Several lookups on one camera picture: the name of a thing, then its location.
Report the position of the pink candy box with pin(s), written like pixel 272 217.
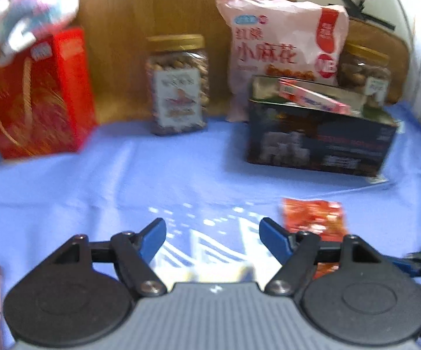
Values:
pixel 310 99

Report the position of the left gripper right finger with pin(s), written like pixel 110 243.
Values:
pixel 341 295

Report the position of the brown seat cushion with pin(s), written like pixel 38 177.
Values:
pixel 391 51

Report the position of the pink snack bag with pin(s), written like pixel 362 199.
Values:
pixel 301 40

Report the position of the dark sheep tin box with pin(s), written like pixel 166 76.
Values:
pixel 285 134

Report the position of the red gift box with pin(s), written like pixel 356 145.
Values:
pixel 46 100

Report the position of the black stand base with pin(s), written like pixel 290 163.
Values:
pixel 356 10

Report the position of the walnut jar gold lid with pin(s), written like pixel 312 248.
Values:
pixel 359 71

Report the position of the nut jar gold lid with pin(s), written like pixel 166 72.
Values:
pixel 177 71

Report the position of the orange red snack packet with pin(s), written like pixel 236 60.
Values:
pixel 324 218

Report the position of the pink blue plush toy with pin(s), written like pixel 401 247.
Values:
pixel 23 22

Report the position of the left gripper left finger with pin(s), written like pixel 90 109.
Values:
pixel 85 290

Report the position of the blue patterned tablecloth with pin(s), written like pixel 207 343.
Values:
pixel 210 197

